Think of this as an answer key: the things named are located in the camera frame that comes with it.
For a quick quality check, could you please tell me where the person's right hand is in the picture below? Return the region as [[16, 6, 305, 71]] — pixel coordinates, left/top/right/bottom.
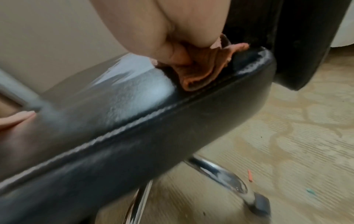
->
[[88, 0, 232, 66]]

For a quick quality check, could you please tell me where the person's left hand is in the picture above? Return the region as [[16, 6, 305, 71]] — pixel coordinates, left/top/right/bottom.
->
[[0, 110, 37, 132]]

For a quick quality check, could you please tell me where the brown cleaning cloth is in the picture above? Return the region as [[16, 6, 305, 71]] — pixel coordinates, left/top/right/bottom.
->
[[150, 34, 251, 92]]

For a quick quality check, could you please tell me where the black leather chair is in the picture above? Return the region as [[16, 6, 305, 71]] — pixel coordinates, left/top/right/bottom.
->
[[0, 0, 346, 224]]

